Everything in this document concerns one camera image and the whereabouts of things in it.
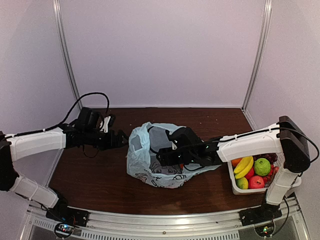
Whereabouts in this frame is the red apple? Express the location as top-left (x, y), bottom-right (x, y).
top-left (248, 175), bottom-right (265, 189)
top-left (244, 167), bottom-right (255, 180)

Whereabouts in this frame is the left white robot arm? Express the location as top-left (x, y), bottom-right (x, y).
top-left (0, 107), bottom-right (129, 222)

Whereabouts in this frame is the yellow banana bunch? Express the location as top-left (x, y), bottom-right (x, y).
top-left (233, 156), bottom-right (254, 180)

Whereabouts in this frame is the right black cable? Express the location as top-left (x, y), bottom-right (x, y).
top-left (147, 124), bottom-right (318, 173)

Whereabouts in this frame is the dark purple grape bunch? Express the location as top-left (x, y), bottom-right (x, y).
top-left (253, 153), bottom-right (278, 164)

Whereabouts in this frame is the red apple back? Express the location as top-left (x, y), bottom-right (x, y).
top-left (244, 167), bottom-right (255, 180)

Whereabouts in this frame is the small green yellow fruit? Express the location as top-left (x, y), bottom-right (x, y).
top-left (235, 177), bottom-right (249, 190)

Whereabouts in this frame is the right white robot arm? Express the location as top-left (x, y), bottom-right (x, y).
top-left (152, 116), bottom-right (312, 221)

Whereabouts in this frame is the aluminium front rail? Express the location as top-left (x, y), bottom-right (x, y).
top-left (24, 197), bottom-right (305, 240)

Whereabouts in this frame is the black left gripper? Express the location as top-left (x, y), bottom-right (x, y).
top-left (84, 128), bottom-right (131, 151)

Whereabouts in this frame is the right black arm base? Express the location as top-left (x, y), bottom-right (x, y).
top-left (238, 201), bottom-right (282, 226)

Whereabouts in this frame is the large green apple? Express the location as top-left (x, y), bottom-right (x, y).
top-left (254, 158), bottom-right (271, 177)

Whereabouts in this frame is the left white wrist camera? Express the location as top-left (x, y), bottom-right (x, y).
top-left (99, 114), bottom-right (116, 133)

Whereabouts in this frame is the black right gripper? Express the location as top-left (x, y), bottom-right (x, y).
top-left (156, 147), bottom-right (197, 167)

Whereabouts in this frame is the orange mandarin fruit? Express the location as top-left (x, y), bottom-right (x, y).
top-left (231, 158), bottom-right (242, 168)

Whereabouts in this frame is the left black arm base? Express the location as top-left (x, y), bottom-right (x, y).
top-left (44, 197), bottom-right (89, 227)

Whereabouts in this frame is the white plastic basket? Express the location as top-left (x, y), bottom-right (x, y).
top-left (227, 152), bottom-right (303, 196)

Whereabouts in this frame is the light blue plastic bag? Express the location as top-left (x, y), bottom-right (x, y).
top-left (126, 122), bottom-right (222, 189)

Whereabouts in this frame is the red apple front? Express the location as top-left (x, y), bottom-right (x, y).
top-left (248, 175), bottom-right (265, 189)

